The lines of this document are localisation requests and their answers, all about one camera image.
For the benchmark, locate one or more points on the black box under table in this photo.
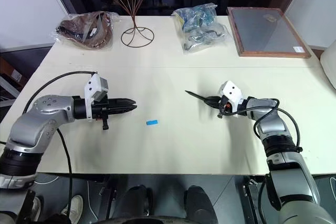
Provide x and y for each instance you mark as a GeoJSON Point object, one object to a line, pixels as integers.
{"type": "Point", "coordinates": [253, 192]}

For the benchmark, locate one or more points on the grey shelf rack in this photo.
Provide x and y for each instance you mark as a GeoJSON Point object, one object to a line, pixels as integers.
{"type": "Point", "coordinates": [9, 85]}

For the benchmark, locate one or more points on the plastic bag with blue items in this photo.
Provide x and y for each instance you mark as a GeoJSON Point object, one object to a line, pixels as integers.
{"type": "Point", "coordinates": [199, 28]}

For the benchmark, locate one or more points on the dark rounded shape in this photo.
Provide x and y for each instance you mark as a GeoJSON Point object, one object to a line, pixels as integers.
{"type": "Point", "coordinates": [200, 201]}
{"type": "Point", "coordinates": [137, 199]}

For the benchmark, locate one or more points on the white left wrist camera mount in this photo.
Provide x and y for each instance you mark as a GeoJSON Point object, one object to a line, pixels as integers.
{"type": "Point", "coordinates": [92, 87]}

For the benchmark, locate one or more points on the small blue block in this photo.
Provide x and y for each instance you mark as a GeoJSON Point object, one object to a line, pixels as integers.
{"type": "Point", "coordinates": [152, 123]}

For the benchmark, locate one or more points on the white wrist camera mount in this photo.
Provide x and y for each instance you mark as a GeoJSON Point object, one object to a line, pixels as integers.
{"type": "Point", "coordinates": [232, 90]}
{"type": "Point", "coordinates": [92, 87]}

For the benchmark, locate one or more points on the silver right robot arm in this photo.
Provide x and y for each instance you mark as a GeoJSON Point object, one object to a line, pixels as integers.
{"type": "Point", "coordinates": [273, 127]}

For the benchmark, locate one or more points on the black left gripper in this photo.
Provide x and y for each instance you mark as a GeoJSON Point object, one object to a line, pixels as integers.
{"type": "Point", "coordinates": [105, 110]}

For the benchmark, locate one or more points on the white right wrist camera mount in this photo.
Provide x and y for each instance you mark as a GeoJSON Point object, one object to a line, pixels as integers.
{"type": "Point", "coordinates": [232, 90]}

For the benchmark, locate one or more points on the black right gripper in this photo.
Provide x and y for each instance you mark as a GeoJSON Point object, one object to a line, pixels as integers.
{"type": "Point", "coordinates": [229, 109]}

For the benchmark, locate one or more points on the plastic bag with brown items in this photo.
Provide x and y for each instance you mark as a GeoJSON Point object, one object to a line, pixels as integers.
{"type": "Point", "coordinates": [89, 31]}

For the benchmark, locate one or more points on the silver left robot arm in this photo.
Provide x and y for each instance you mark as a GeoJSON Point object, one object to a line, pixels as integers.
{"type": "Point", "coordinates": [34, 127]}

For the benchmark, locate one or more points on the wooden framed glass board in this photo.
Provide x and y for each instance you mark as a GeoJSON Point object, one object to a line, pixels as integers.
{"type": "Point", "coordinates": [267, 32]}

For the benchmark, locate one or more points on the white shoe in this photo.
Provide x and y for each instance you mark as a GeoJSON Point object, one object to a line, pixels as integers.
{"type": "Point", "coordinates": [36, 208]}
{"type": "Point", "coordinates": [74, 205]}

